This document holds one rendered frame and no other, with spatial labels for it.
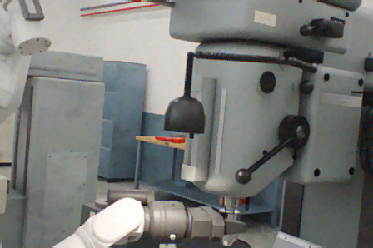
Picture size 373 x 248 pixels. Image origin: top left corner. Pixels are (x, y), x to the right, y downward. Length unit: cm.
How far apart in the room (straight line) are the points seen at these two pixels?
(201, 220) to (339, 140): 36
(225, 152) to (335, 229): 50
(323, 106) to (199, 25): 32
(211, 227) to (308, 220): 45
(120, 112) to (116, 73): 64
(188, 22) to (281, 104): 25
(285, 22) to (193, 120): 30
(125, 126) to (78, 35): 319
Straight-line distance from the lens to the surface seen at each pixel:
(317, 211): 144
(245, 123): 99
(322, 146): 114
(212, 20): 101
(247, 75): 99
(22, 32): 100
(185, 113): 84
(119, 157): 844
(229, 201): 110
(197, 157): 101
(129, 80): 842
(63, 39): 1086
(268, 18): 98
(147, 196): 108
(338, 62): 118
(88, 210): 150
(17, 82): 107
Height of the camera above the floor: 151
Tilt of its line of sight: 3 degrees down
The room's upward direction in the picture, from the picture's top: 5 degrees clockwise
